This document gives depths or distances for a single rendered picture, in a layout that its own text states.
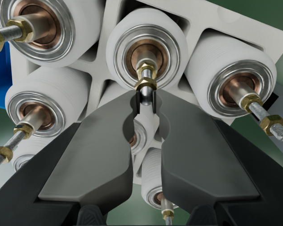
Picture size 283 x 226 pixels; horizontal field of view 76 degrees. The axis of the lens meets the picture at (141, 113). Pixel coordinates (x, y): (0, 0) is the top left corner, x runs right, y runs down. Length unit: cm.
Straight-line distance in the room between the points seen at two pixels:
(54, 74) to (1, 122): 45
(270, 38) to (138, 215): 85
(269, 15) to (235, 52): 30
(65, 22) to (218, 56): 17
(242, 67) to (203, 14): 9
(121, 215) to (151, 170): 64
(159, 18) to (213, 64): 8
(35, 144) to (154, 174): 21
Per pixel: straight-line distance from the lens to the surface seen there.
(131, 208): 93
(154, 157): 39
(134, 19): 21
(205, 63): 25
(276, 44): 34
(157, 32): 20
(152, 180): 35
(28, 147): 35
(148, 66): 17
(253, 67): 25
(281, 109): 40
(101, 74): 30
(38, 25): 21
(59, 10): 22
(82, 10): 22
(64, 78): 29
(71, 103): 27
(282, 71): 60
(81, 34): 22
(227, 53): 24
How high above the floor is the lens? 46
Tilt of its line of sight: 57 degrees down
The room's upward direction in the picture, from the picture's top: 178 degrees counter-clockwise
